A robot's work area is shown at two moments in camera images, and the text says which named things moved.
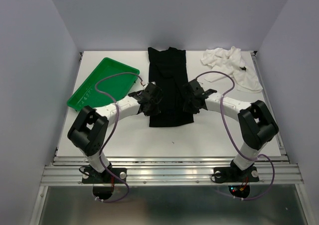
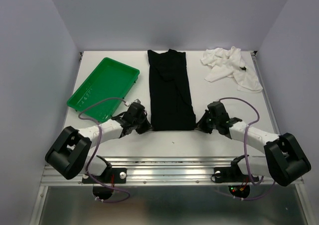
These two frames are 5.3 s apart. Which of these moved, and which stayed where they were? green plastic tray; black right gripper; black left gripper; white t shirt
Moved: black right gripper; black left gripper
Stayed: green plastic tray; white t shirt
